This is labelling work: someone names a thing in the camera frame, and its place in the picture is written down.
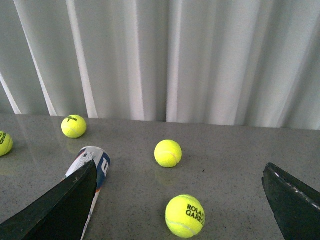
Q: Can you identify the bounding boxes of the Wilson yellow tennis ball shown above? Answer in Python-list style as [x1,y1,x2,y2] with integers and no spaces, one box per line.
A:
[61,115,87,139]

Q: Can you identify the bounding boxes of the white blue tennis ball can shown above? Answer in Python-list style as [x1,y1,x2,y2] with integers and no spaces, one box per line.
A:
[63,146,111,240]

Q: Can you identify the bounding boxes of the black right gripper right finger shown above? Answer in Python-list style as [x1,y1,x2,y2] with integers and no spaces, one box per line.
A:
[262,162,320,240]

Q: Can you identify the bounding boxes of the plain yellow tennis ball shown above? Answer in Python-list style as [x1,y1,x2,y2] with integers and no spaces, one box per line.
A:
[154,139,183,168]

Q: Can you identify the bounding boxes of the Roland Garros yellow tennis ball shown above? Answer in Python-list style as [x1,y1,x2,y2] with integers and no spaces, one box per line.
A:
[165,194,206,239]

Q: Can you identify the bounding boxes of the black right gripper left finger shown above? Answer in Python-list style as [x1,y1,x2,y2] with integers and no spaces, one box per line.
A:
[0,160,97,240]

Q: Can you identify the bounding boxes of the Head yellow tennis ball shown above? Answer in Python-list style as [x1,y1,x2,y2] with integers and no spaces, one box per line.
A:
[0,131,13,157]

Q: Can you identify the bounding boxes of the white pleated curtain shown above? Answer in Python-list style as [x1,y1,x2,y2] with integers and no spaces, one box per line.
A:
[0,0,320,130]

